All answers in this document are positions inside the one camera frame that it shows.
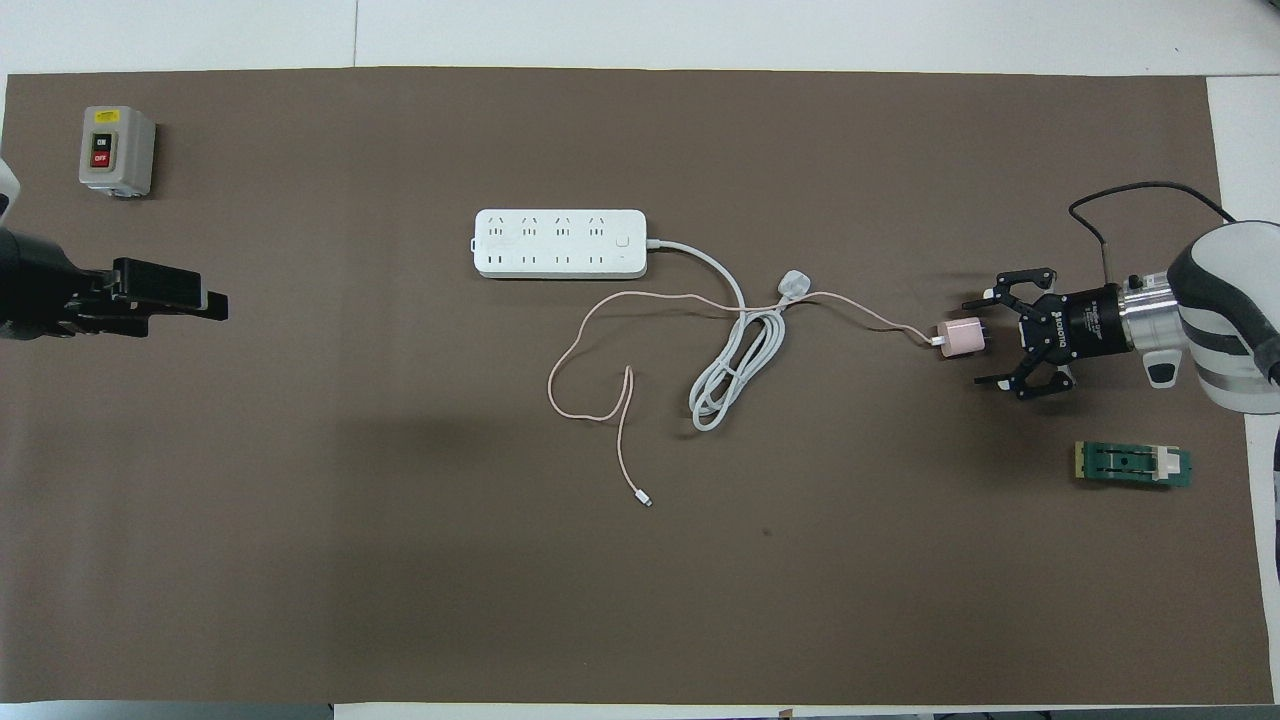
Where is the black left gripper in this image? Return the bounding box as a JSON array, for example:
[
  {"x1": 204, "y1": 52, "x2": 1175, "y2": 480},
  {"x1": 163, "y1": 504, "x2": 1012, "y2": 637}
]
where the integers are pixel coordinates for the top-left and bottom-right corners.
[{"x1": 0, "y1": 230, "x2": 229, "y2": 341}]

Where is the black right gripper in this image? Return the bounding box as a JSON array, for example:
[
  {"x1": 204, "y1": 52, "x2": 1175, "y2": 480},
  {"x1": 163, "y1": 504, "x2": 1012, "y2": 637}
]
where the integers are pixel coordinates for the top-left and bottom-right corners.
[{"x1": 963, "y1": 267, "x2": 1136, "y2": 403}]

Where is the pink charger block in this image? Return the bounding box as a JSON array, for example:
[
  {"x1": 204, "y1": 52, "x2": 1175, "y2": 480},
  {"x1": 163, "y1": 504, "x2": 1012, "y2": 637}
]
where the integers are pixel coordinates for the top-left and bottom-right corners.
[{"x1": 933, "y1": 317, "x2": 992, "y2": 360}]

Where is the pink charging cable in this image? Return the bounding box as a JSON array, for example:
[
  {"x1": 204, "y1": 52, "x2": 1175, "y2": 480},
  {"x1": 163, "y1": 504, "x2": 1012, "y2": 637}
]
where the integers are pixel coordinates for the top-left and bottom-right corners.
[{"x1": 547, "y1": 290, "x2": 941, "y2": 508}]

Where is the white power strip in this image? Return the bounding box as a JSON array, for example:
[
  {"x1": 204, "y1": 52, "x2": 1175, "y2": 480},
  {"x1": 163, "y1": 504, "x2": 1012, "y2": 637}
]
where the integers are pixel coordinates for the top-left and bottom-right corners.
[{"x1": 473, "y1": 208, "x2": 649, "y2": 281}]

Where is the brown table mat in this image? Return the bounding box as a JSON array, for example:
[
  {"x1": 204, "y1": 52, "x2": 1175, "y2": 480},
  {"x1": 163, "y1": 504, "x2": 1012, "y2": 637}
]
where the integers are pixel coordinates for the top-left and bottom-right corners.
[{"x1": 0, "y1": 67, "x2": 1274, "y2": 706}]

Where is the grey on-off switch box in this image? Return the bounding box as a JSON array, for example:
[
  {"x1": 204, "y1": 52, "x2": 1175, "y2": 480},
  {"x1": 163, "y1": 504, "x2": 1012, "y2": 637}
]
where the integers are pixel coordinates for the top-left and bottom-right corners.
[{"x1": 79, "y1": 106, "x2": 157, "y2": 198}]

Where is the white power cord with plug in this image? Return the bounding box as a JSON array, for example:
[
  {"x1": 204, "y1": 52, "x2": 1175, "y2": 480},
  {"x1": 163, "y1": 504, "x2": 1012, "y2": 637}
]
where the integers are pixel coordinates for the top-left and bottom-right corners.
[{"x1": 645, "y1": 238, "x2": 812, "y2": 433}]

